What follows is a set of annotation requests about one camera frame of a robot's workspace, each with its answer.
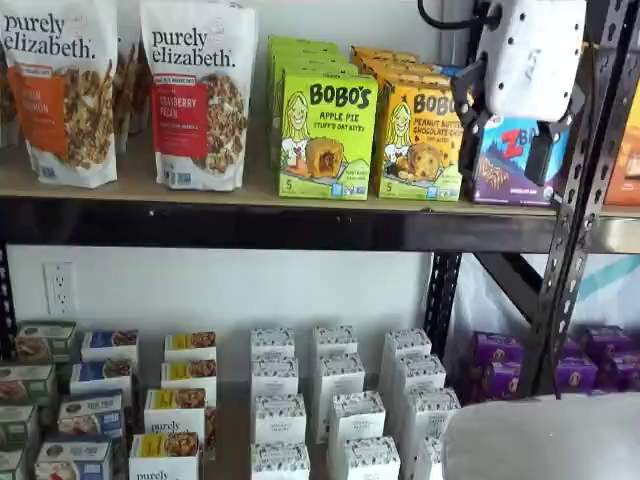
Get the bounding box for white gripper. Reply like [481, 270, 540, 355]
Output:
[451, 0, 586, 184]

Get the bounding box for green Bobo's apple pie box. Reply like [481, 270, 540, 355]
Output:
[278, 67, 380, 200]
[269, 48, 352, 161]
[272, 58, 361, 166]
[267, 34, 343, 156]

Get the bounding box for blue purple Zbar box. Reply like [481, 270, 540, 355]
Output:
[469, 113, 569, 207]
[439, 62, 476, 81]

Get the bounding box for yellow Bobo's peanut butter box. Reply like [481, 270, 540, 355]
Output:
[378, 79, 464, 202]
[349, 45, 419, 64]
[357, 55, 434, 75]
[372, 64, 454, 90]

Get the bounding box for orange snack box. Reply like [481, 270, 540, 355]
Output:
[603, 124, 640, 207]

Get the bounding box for wooden shelf board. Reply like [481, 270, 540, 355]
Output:
[0, 119, 566, 219]
[598, 203, 640, 220]

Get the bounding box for white organic pantry box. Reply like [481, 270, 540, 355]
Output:
[391, 353, 448, 402]
[311, 324, 360, 359]
[341, 435, 402, 480]
[249, 326, 297, 362]
[401, 386, 462, 452]
[316, 351, 367, 427]
[381, 327, 433, 392]
[249, 440, 312, 480]
[327, 390, 387, 467]
[414, 434, 451, 480]
[254, 393, 308, 447]
[250, 355, 300, 400]

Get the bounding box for yellow label granola box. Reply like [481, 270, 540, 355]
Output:
[160, 358, 218, 397]
[128, 431, 202, 480]
[144, 386, 208, 442]
[163, 329, 218, 363]

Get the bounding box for blue label oatmeal box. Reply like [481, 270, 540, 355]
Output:
[69, 358, 134, 402]
[34, 439, 114, 480]
[58, 391, 126, 442]
[80, 328, 141, 367]

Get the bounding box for green label oatmeal box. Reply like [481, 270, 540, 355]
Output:
[0, 447, 26, 480]
[14, 319, 77, 364]
[0, 403, 40, 450]
[0, 363, 57, 407]

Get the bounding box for black metal shelving rack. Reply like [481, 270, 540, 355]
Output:
[584, 215, 640, 257]
[0, 0, 640, 401]

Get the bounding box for white plastic sheet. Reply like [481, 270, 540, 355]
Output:
[452, 253, 640, 351]

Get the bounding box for granola bag red label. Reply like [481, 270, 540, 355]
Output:
[139, 0, 257, 192]

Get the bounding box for white patterned small boxes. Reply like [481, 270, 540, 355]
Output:
[0, 319, 471, 480]

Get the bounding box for granola bag orange label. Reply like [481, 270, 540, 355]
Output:
[0, 0, 120, 190]

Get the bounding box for white granola bag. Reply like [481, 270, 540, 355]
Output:
[0, 47, 22, 150]

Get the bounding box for black cable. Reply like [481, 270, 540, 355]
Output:
[416, 0, 501, 29]

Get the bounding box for white wall outlet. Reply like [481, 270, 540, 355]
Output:
[43, 261, 77, 315]

